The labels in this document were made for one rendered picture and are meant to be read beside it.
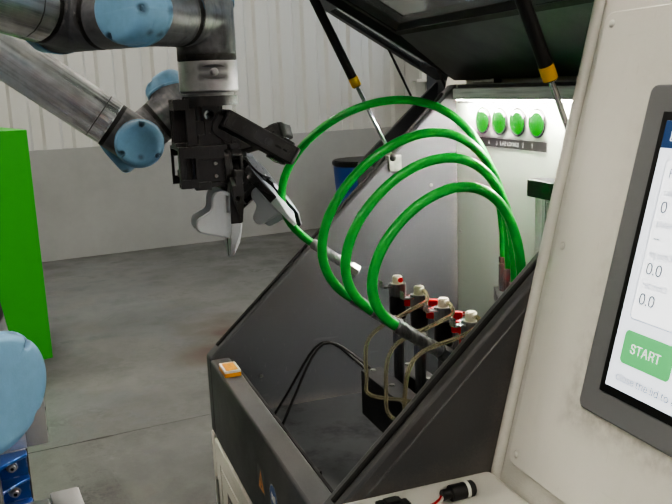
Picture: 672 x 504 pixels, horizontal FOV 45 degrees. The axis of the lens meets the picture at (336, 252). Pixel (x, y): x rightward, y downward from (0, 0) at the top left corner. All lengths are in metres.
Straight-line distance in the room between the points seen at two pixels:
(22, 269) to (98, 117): 3.22
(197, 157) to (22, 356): 0.38
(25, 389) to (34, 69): 0.65
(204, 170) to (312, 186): 7.33
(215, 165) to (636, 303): 0.53
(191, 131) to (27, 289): 3.52
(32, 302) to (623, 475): 3.92
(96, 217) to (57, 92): 6.45
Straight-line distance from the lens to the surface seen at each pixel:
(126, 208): 7.79
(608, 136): 0.94
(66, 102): 1.31
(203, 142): 1.05
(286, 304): 1.59
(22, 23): 1.00
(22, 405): 0.78
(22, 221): 4.45
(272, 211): 1.36
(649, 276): 0.85
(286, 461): 1.15
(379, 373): 1.37
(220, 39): 1.04
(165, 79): 1.46
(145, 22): 0.94
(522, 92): 1.42
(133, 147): 1.30
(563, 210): 0.98
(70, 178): 7.68
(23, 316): 4.54
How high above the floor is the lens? 1.46
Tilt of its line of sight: 12 degrees down
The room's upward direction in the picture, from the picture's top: 2 degrees counter-clockwise
